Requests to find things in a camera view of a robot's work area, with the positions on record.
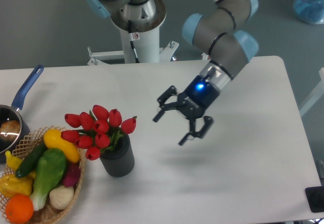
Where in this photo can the purple red radish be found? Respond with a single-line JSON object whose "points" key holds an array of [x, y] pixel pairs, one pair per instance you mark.
{"points": [[72, 175]]}

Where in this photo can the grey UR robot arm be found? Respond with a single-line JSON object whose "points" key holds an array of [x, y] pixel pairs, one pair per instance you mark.
{"points": [[218, 36]]}

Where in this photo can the red tulip bouquet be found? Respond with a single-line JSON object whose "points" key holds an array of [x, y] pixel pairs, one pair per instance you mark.
{"points": [[98, 131]]}

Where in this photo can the bread roll in pan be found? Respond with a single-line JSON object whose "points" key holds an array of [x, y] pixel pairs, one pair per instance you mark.
{"points": [[10, 130]]}

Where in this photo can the green bok choy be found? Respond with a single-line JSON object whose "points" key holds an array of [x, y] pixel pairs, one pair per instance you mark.
{"points": [[49, 171]]}

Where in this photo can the yellow banana pepper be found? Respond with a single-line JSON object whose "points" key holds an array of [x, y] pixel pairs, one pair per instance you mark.
{"points": [[12, 161]]}

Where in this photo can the black device at table edge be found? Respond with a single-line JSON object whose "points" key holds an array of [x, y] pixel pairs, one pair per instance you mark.
{"points": [[315, 198]]}

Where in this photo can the white metal base frame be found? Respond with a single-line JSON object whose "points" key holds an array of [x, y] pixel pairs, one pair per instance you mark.
{"points": [[166, 54]]}

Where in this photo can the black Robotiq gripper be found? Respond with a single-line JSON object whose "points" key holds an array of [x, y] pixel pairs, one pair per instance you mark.
{"points": [[192, 103]]}

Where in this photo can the white garlic bulb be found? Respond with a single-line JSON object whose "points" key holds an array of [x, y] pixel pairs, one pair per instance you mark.
{"points": [[61, 197]]}

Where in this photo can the blue plastic bag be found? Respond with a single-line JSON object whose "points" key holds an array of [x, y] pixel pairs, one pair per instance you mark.
{"points": [[309, 11]]}

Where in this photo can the orange fruit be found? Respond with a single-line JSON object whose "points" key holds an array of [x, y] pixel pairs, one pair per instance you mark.
{"points": [[19, 209]]}

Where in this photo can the dark green cucumber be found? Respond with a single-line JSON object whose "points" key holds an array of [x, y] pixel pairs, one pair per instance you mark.
{"points": [[30, 161]]}

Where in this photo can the yellow bumpy gourd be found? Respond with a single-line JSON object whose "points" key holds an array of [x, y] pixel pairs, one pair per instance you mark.
{"points": [[11, 186]]}

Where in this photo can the blue handled saucepan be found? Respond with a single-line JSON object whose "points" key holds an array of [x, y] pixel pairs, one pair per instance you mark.
{"points": [[12, 112]]}

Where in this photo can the dark grey ribbed vase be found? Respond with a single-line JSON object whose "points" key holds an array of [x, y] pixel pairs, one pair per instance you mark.
{"points": [[120, 162]]}

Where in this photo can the yellow squash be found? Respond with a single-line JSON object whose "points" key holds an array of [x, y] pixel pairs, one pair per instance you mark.
{"points": [[52, 139]]}

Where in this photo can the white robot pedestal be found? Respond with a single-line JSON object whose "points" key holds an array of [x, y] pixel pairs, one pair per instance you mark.
{"points": [[139, 27]]}

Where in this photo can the white frame at right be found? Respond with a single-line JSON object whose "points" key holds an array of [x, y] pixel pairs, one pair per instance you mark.
{"points": [[315, 94]]}

